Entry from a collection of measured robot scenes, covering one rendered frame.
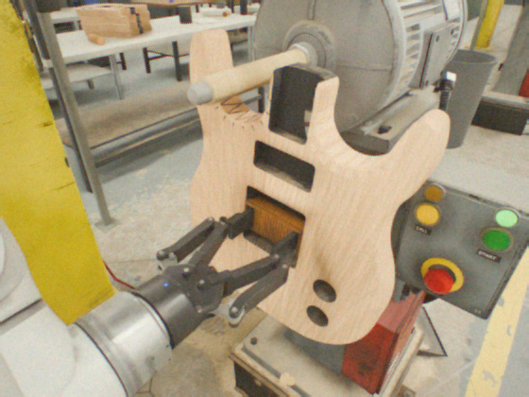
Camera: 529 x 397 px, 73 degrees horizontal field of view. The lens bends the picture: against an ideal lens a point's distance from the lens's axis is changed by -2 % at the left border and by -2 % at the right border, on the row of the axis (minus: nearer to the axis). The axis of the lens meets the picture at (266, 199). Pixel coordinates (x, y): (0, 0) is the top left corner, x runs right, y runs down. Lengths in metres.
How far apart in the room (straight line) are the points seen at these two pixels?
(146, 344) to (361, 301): 0.27
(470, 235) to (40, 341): 0.51
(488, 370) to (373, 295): 1.37
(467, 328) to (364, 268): 1.48
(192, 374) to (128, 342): 1.25
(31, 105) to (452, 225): 1.14
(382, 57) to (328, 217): 0.23
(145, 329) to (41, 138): 1.01
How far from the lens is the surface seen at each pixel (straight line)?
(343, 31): 0.55
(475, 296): 0.63
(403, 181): 0.39
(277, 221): 0.50
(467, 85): 3.25
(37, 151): 1.32
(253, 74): 0.46
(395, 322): 1.00
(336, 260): 0.48
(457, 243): 0.58
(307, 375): 1.26
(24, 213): 1.38
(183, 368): 1.63
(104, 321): 0.37
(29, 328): 0.35
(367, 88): 0.55
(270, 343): 1.30
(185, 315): 0.39
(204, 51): 0.50
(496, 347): 1.92
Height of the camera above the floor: 1.38
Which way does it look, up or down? 34 degrees down
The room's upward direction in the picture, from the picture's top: straight up
